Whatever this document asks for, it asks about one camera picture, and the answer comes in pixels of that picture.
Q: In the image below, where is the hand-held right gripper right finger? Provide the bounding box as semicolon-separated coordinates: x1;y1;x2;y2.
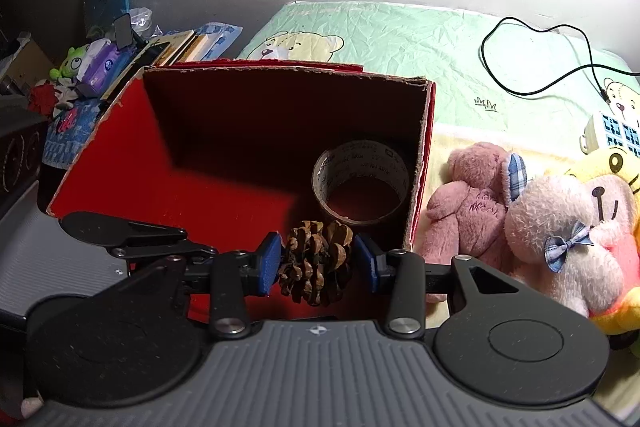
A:
354;233;538;339

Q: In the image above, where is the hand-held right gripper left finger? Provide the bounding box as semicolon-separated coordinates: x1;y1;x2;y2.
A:
122;231;285;342

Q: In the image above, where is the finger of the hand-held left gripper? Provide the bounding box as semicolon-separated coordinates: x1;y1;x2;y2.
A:
60;211;219;261

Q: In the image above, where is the brown pine cone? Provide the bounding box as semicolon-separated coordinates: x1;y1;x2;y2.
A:
277;220;354;307

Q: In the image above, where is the red cardboard box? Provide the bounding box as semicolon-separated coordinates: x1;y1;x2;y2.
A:
46;59;438;324

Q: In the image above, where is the clear packing tape roll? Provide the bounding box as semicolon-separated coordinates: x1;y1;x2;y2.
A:
311;140;411;228

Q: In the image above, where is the dusty pink plush bear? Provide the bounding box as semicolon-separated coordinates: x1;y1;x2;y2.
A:
416;142;529;269

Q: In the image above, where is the blue patterned box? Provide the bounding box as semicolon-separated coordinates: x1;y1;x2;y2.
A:
41;99;109;170

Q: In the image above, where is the dark speaker cabinet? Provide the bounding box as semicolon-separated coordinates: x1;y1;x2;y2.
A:
0;94;50;208

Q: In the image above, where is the red cloth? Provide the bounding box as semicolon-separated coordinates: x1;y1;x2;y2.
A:
27;79;59;116

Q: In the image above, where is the purple tissue pack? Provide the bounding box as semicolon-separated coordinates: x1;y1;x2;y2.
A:
75;38;137;98

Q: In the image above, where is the green plush frog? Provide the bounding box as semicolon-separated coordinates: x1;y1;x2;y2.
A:
58;45;92;80

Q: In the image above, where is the pale pink bow plush bear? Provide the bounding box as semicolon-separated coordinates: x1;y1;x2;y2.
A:
504;172;639;319

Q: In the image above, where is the stack of books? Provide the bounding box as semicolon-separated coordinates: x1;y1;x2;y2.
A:
102;30;201;100

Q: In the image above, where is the small black phone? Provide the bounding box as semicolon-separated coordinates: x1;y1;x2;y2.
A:
113;13;135;50

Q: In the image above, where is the brown cardboard box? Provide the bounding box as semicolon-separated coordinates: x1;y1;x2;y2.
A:
0;34;57;96

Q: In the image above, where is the blue white plastic packet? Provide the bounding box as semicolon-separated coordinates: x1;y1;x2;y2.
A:
192;22;245;60

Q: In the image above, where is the clear plastic bag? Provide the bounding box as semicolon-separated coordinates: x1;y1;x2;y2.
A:
127;6;166;39

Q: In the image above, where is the green bear print sheet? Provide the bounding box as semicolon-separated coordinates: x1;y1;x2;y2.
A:
235;1;640;148

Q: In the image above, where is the yellow plush tiger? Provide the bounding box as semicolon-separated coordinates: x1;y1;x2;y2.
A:
561;146;640;351

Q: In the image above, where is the white blue house toy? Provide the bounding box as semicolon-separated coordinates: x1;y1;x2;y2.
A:
580;110;640;158

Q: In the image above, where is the black cable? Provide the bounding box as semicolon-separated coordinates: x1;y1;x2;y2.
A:
480;16;640;103

